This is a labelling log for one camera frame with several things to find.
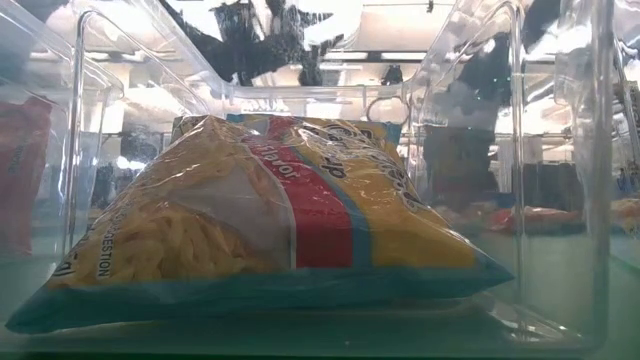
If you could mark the black ceiling-hung device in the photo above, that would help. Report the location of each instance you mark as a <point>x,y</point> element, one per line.
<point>392,76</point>

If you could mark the white glowing lamp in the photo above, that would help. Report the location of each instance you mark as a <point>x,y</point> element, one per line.
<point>114,117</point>

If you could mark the long ceiling light strip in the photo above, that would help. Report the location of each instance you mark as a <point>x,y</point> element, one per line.
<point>350,55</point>
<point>402,55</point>

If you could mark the green table mat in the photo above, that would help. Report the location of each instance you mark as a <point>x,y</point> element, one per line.
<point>560,280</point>

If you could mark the clear plastic bin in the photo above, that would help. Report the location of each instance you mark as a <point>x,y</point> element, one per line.
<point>75,150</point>
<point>517,200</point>
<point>300,93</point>

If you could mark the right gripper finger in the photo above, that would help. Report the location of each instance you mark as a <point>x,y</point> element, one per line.
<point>460,165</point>

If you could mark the orange Maruchan Saucy noodle pack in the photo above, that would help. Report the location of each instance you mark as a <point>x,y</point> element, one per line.
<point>540,220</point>
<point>25,175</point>

